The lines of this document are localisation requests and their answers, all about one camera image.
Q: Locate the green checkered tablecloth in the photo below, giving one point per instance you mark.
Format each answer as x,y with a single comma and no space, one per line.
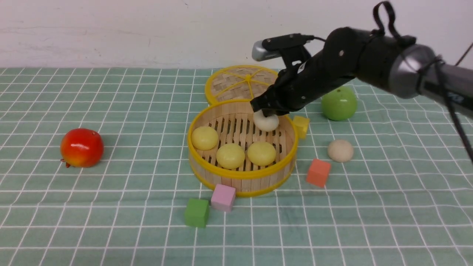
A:
405,198

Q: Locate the pink cube block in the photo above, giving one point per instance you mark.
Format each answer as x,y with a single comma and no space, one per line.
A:
223,198

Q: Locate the orange cube block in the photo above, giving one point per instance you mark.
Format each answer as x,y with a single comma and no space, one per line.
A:
318,173

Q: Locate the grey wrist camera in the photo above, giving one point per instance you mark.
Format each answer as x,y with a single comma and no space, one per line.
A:
291,48

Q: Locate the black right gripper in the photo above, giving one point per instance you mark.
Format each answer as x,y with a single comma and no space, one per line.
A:
301,85

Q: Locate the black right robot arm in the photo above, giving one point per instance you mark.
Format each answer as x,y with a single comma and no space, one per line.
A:
405,72

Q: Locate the green apple toy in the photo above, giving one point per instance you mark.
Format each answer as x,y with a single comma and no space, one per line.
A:
340,104

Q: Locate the bamboo steamer tray yellow rim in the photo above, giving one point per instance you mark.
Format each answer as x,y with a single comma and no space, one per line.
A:
233,121

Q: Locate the green cube block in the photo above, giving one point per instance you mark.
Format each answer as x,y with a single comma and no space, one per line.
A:
196,213

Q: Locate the white bun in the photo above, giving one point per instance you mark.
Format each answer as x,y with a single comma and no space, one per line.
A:
340,151
265,124

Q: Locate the woven bamboo steamer lid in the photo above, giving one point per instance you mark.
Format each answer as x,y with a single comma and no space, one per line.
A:
238,82

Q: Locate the yellow bun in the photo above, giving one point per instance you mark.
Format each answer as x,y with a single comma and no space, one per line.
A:
261,153
204,138
230,156

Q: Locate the red pomegranate toy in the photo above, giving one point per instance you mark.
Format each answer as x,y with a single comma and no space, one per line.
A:
81,148

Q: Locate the yellow cube block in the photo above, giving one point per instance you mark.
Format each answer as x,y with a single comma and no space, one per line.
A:
302,125

